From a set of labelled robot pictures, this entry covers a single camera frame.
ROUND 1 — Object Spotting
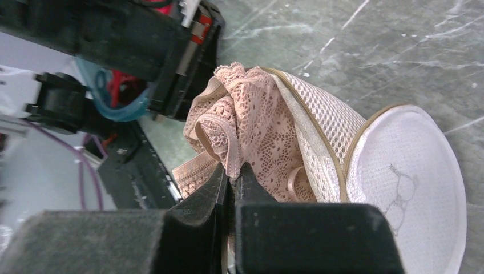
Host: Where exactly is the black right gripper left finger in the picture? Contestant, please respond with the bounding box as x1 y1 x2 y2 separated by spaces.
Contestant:
1 166 229 273

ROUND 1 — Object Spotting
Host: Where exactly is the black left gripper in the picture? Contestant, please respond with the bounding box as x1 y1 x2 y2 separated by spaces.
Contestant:
1 1 225 121

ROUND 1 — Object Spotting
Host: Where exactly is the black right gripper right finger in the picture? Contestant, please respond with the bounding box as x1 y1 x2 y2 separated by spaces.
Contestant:
234 163 404 273

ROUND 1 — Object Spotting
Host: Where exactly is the beige lace bra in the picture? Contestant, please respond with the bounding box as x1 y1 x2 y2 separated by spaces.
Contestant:
172 62 316 202

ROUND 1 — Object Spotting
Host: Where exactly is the round white mesh pouch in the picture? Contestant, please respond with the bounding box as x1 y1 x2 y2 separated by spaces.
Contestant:
268 68 467 273

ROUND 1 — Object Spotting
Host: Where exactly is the red satin bra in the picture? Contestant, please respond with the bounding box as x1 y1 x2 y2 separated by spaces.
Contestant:
106 70 147 108

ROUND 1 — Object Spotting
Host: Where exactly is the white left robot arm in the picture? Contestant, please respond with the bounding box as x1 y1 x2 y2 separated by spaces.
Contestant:
1 1 225 138

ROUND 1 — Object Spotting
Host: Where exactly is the teal plastic basin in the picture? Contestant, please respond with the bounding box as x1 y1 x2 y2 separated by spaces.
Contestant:
75 58 149 122

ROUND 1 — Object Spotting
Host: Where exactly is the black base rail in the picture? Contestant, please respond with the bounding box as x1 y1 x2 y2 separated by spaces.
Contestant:
82 121 182 209

